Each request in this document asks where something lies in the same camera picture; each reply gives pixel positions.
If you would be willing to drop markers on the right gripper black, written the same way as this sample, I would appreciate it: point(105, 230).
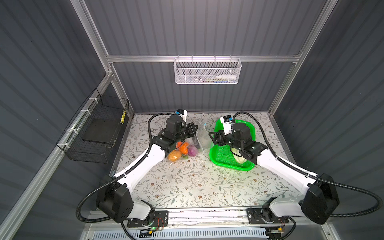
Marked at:
point(221, 135)

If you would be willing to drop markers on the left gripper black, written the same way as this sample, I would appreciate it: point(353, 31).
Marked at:
point(191, 131)

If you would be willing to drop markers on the toy napa cabbage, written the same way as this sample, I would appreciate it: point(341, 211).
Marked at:
point(237, 156)

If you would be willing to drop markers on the toy potato yellow brown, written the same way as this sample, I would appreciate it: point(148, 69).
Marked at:
point(174, 155)

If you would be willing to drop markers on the toy purple onion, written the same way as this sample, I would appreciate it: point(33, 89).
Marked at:
point(192, 151)

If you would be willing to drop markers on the clear zip top bag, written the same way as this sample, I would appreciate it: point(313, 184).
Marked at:
point(202, 142)

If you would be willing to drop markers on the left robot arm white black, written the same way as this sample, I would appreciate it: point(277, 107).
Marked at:
point(115, 200)

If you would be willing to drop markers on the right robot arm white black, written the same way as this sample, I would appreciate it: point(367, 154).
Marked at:
point(318, 200)

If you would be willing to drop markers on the yellow tag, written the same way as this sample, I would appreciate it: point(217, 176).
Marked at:
point(123, 117)

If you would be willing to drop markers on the white marker pen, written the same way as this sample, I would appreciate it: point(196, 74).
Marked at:
point(226, 77)

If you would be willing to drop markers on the black flat pad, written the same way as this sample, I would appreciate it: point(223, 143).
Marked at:
point(101, 131)

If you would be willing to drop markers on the white ribbed vent panel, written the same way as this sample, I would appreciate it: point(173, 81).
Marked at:
point(246, 233)

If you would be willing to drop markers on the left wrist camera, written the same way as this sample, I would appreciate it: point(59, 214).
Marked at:
point(182, 113)

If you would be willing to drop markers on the white wire mesh basket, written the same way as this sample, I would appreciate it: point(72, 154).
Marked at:
point(202, 70)

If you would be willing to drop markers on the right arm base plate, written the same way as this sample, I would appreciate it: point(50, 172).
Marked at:
point(264, 216)

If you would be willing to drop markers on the black wire cage basket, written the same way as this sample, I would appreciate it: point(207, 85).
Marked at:
point(99, 107)

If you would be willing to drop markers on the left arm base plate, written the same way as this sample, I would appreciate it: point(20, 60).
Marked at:
point(155, 219)

